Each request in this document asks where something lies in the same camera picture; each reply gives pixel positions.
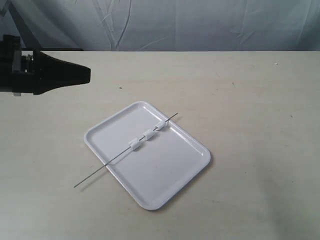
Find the white marshmallow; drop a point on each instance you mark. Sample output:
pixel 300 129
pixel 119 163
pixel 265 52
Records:
pixel 148 134
pixel 134 144
pixel 160 125

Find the grey wrinkled backdrop cloth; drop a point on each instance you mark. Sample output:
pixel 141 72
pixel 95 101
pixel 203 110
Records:
pixel 164 25

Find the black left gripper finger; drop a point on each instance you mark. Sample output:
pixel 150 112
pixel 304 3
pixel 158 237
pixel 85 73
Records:
pixel 51 73

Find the thin metal skewer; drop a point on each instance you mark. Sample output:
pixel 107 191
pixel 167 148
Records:
pixel 117 156

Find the white rectangular plastic tray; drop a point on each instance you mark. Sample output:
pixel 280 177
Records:
pixel 160 167

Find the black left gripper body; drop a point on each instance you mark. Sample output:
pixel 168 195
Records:
pixel 16 70

